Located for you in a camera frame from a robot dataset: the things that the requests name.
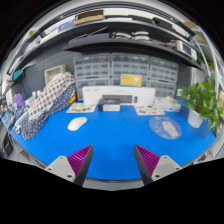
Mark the small purple container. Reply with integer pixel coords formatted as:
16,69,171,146
13,93,26,109

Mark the cream disposable glove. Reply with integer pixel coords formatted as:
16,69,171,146
161,95,176,104

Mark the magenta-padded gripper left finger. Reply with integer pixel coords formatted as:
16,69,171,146
44,144,95,187

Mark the green plant in white pot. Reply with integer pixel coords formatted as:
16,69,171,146
179,76,224,133

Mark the small black box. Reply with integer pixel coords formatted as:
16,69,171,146
97,98,122,113

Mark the white keyboard box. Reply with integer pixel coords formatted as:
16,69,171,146
82,85,157,107

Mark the white red dotted cloth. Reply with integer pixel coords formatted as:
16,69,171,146
28,72,76,121

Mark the large colourful sticker sheet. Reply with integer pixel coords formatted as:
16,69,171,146
134,105,167,117

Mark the grey shelf unit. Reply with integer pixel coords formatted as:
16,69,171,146
6,4,216,73

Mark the beige open wooden box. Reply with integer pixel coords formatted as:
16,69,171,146
44,64,67,85

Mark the small colourful sticker sheet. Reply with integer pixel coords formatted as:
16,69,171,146
65,102,98,114

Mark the navy patterned cloth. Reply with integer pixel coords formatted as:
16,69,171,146
20,83,78,140

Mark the round blue printed mouse pad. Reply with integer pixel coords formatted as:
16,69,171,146
148,115,183,140

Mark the white computer mouse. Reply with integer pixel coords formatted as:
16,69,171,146
67,116,88,132

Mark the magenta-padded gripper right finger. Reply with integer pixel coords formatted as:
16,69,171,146
133,143,183,187

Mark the yellow and blue box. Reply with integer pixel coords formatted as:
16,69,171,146
120,73,143,88

